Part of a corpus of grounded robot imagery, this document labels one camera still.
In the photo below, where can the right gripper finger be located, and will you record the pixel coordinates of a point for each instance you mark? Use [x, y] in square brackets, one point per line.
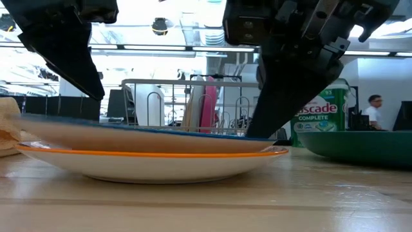
[259, 74]
[289, 93]

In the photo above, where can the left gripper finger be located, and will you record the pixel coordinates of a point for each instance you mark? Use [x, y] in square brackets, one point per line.
[67, 51]

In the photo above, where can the magenta plate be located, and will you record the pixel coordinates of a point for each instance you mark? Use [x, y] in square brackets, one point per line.
[209, 106]

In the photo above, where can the beige ceramic plate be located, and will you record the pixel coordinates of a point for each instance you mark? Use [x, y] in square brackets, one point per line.
[193, 109]

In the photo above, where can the blue-rimmed cream plate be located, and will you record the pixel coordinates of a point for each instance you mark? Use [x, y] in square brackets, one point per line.
[145, 141]

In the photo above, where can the orange patterned plate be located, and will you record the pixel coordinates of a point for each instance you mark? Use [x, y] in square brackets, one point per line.
[151, 167]

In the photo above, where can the green Cascade detergent tub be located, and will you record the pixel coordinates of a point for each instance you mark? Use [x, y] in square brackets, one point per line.
[325, 119]

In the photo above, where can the black partition panels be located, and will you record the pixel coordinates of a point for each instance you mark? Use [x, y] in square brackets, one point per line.
[64, 108]

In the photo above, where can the black monitor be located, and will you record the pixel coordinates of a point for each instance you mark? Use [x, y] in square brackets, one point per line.
[117, 103]
[404, 117]

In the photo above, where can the black desktop equipment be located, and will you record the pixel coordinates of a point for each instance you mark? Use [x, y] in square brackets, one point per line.
[357, 122]

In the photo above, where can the green bowl white inside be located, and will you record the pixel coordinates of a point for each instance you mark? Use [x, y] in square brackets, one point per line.
[354, 148]

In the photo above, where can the person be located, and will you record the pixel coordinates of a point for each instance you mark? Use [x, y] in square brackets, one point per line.
[373, 112]

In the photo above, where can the yellow cloth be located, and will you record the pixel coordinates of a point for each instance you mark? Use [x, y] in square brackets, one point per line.
[8, 129]

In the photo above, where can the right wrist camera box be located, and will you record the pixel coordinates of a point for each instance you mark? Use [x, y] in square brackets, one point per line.
[244, 25]

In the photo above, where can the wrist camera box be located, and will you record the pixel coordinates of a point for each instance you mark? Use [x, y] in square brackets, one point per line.
[244, 25]
[99, 11]

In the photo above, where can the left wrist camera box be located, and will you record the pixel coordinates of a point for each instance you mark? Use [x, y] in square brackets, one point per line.
[99, 11]

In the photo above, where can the ceiling light rail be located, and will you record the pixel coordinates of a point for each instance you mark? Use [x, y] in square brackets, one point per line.
[154, 47]

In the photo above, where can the black ceiling dome camera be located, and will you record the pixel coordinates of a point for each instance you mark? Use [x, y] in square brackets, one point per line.
[160, 25]

